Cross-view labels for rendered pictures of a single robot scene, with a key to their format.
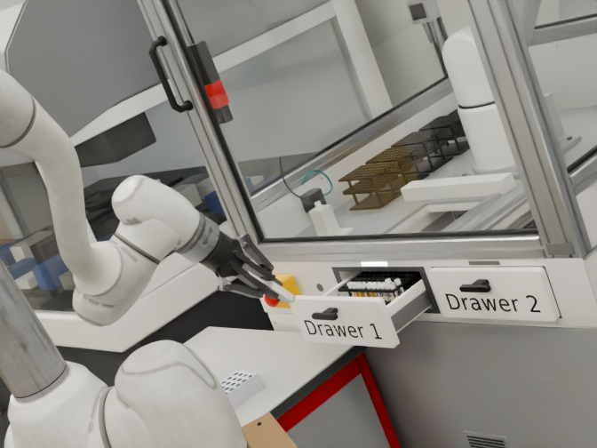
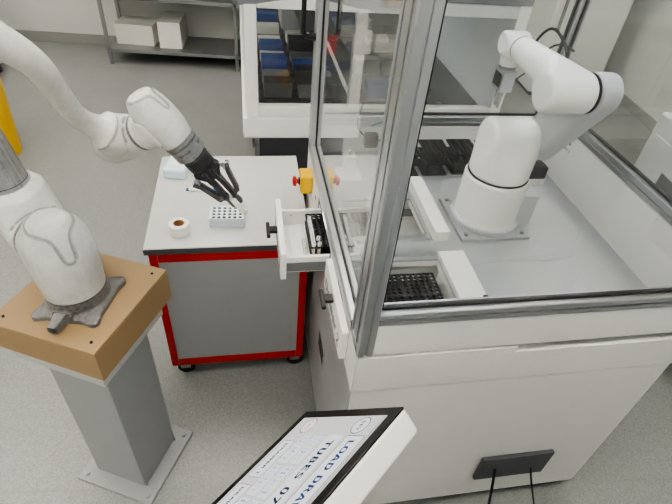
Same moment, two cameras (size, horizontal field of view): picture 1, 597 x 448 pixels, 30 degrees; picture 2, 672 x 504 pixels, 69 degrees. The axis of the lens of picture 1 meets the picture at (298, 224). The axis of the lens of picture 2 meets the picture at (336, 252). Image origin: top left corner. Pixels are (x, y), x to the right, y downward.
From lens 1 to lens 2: 140 cm
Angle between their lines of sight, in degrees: 33
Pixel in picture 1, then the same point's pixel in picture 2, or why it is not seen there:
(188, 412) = (40, 269)
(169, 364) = (40, 238)
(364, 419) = (289, 276)
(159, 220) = (146, 129)
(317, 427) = (254, 266)
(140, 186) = (140, 101)
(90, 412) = (15, 220)
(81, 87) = not seen: outside the picture
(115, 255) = (110, 131)
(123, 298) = (112, 156)
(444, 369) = not seen: hidden behind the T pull
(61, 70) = not seen: outside the picture
